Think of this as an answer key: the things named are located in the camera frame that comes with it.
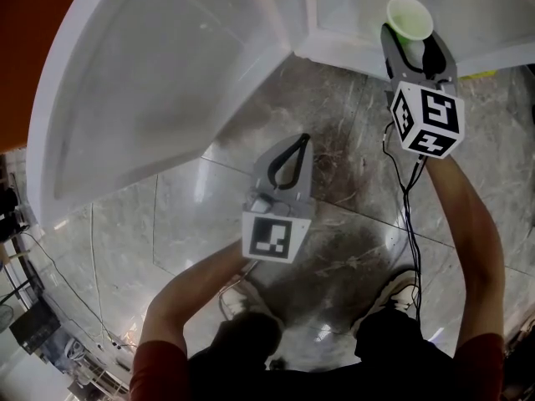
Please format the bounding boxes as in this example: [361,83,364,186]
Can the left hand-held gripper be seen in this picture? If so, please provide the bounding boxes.
[241,133,313,263]

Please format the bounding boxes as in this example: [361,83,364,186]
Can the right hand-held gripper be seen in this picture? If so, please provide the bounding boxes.
[379,23,466,160]

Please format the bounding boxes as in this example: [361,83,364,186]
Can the green cup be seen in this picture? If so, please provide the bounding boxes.
[386,0,434,41]

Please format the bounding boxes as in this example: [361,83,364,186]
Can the white water dispenser cabinet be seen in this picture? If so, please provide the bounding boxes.
[25,0,535,229]

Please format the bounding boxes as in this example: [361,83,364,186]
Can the person's right forearm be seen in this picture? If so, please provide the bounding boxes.
[424,155,505,354]

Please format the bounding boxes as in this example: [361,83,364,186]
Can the person's left forearm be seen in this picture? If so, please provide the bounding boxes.
[141,240,252,354]

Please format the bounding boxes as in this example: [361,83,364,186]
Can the person's left shoe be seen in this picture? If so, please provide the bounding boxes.
[219,284,268,321]

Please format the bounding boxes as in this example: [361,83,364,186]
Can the person's shoe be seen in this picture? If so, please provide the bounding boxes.
[219,284,268,321]
[369,269,423,317]

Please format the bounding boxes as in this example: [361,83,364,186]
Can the person's right shoe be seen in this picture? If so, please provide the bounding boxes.
[369,269,423,317]

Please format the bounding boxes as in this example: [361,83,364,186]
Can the person's black trousers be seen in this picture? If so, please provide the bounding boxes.
[187,309,456,401]

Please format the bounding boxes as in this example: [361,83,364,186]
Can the orange sofa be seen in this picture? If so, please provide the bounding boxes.
[0,0,93,154]

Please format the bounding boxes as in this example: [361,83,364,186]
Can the black box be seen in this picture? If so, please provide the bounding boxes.
[8,297,62,354]

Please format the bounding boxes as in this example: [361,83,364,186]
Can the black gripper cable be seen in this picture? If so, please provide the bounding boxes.
[382,121,430,323]

